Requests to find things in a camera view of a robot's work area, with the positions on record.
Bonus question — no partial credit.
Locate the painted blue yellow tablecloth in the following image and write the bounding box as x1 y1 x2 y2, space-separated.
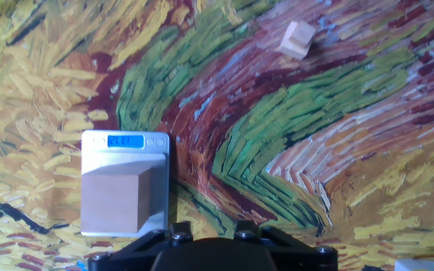
0 0 434 271

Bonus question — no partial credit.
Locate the small notched wooden block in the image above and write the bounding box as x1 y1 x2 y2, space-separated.
277 20 316 60

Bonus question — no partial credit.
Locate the large wooden cube block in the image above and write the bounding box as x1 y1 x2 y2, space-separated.
80 167 154 234

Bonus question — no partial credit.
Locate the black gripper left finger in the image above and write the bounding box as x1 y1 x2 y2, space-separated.
87 221 194 271

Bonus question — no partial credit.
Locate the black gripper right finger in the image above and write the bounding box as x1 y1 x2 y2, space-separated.
234 220 339 271

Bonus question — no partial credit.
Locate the silver digital scale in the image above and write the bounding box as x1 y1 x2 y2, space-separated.
80 129 171 239

